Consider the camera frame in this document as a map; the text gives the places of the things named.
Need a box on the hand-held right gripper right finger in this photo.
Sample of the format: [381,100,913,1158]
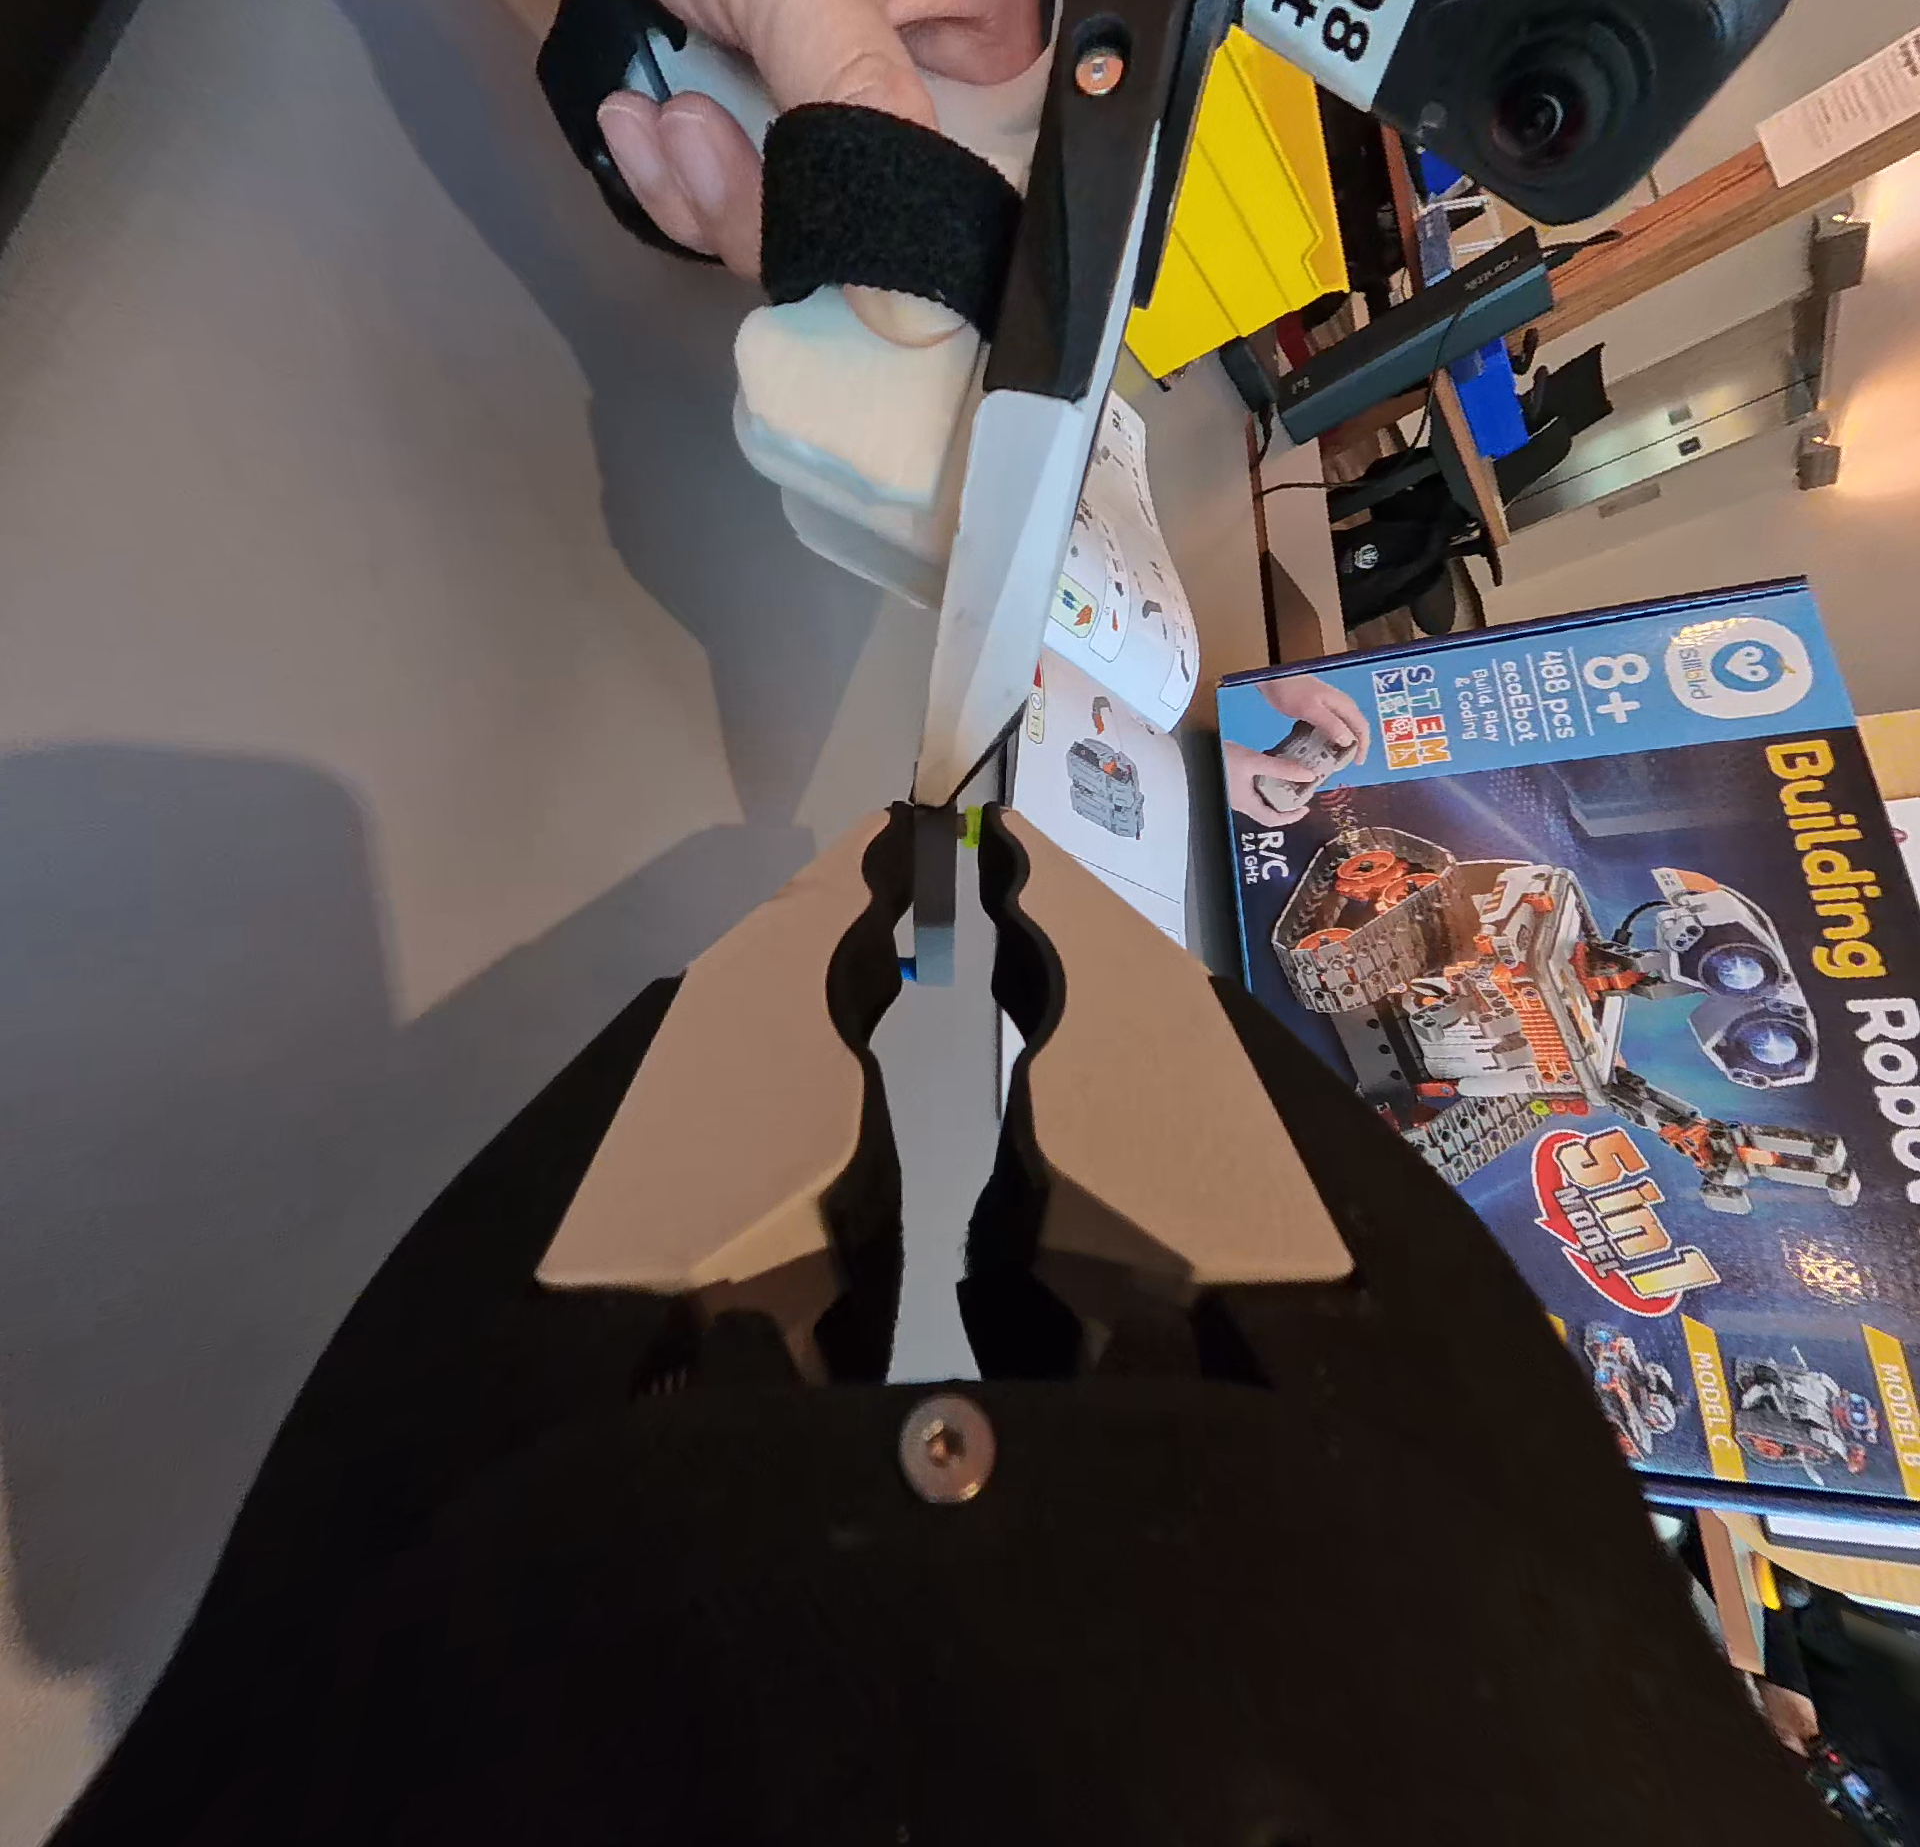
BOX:
[961,806,1362,1366]

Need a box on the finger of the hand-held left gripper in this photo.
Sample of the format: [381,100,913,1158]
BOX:
[913,378,1098,810]

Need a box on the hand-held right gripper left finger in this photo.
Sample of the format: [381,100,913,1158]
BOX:
[535,806,906,1382]

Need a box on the dark grey angled building beam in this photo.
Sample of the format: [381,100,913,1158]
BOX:
[901,804,971,988]

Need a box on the person's left hand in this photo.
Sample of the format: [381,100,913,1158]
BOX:
[517,0,1057,352]

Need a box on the yellow plastic bin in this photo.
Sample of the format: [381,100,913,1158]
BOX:
[1122,24,1352,380]

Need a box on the open instruction booklet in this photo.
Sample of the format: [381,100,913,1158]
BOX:
[1002,390,1206,952]

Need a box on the dark grey case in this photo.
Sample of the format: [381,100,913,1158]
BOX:
[1275,234,1555,446]

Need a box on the blue robot kit box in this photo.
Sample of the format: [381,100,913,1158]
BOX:
[1214,576,1920,1522]

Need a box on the black backpack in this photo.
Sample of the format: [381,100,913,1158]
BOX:
[1327,444,1507,638]

